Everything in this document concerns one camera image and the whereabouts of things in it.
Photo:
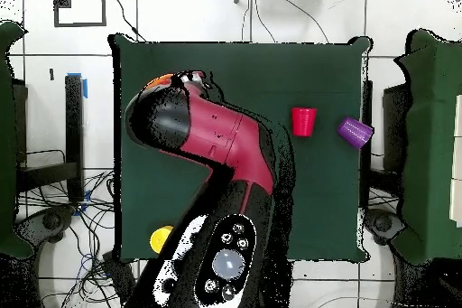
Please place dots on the white box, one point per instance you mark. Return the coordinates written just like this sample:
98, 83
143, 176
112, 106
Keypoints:
457, 160

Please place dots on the red cup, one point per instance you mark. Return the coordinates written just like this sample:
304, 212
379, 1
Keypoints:
304, 122

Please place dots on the blue tape strip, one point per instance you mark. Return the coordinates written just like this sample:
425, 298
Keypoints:
85, 89

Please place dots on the large orange bowl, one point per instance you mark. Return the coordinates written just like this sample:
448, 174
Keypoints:
160, 79

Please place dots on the yellow cup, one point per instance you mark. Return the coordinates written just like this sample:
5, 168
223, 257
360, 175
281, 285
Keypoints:
158, 239

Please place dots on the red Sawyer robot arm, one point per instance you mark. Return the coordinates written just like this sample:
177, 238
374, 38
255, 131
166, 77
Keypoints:
223, 134

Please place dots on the dark grey chair base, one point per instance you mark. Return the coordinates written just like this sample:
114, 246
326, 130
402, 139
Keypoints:
50, 221
382, 222

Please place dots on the black upright post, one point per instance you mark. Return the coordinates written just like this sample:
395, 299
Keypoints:
366, 170

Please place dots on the black floor tape square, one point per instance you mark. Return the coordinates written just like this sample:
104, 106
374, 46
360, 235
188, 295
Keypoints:
79, 24

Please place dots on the black power brick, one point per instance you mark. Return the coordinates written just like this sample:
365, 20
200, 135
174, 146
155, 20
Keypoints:
119, 272

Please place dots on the dark green tablecloth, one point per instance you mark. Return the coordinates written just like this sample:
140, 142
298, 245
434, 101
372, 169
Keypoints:
433, 141
270, 66
7, 141

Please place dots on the black metal stand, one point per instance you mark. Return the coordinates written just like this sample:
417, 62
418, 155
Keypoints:
74, 134

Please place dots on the black box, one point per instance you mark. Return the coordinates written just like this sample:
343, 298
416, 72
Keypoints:
395, 131
21, 123

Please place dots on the purple cup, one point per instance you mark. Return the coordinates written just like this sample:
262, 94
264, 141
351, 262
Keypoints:
355, 132

